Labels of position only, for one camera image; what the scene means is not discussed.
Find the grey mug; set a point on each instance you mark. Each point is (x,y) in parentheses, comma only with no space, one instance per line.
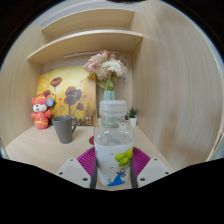
(63,130)

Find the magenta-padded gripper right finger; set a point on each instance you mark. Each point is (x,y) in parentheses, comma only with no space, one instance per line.
(150,170)

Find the yellow poppy flower painting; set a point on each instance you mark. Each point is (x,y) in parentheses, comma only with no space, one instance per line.
(66,90)

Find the red plush toy figure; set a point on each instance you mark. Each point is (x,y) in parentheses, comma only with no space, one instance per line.
(40,113)

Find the light wooden shelf board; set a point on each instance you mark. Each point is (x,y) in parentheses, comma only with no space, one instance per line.
(86,41)
(90,20)

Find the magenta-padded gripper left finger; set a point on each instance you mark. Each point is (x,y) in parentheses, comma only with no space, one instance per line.
(75,170)

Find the white light bar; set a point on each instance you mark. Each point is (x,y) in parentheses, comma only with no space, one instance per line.
(86,54)

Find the pale green vase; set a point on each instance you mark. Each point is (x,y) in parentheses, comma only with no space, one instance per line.
(108,95)

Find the pink and white flower bouquet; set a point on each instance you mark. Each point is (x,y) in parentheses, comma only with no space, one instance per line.
(105,68)

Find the clear plastic water bottle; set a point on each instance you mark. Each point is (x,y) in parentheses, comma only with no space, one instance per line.
(113,150)

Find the small potted succulent plant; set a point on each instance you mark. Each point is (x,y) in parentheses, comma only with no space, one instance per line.
(133,116)
(127,117)

